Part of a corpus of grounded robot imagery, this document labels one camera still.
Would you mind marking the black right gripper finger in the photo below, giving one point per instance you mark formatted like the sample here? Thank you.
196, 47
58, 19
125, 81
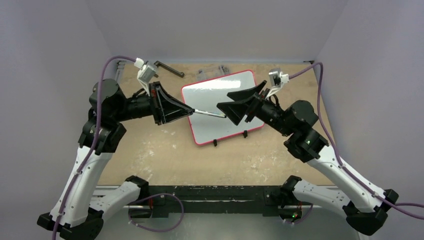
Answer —
246, 93
235, 111

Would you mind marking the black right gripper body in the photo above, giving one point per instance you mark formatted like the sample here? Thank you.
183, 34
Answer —
253, 107

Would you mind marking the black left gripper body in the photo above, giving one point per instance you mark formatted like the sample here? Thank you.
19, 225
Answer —
155, 102

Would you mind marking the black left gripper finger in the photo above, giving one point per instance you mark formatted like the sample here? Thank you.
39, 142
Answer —
171, 113
168, 102

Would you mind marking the white dry erase marker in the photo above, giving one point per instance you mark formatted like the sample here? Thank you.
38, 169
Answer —
208, 113

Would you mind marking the red framed whiteboard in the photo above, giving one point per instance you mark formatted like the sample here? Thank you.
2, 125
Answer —
208, 124

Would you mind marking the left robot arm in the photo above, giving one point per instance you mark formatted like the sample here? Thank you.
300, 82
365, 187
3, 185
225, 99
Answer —
76, 216

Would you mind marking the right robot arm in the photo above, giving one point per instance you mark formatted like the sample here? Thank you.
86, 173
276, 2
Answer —
361, 203

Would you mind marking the clear plastic box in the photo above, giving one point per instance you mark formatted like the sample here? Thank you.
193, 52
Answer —
212, 72

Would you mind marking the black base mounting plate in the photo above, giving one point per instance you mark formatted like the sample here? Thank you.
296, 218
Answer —
265, 200

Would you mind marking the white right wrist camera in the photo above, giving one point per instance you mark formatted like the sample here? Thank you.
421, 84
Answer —
277, 79

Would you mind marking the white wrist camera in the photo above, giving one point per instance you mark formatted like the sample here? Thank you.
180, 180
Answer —
277, 79
146, 72

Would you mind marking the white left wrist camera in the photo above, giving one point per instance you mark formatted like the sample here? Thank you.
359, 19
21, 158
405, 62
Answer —
146, 72

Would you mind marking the black metal crank handle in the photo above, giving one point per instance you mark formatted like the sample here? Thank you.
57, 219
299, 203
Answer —
160, 64

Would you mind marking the aluminium frame rail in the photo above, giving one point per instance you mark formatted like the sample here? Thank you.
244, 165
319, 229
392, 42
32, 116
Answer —
110, 175

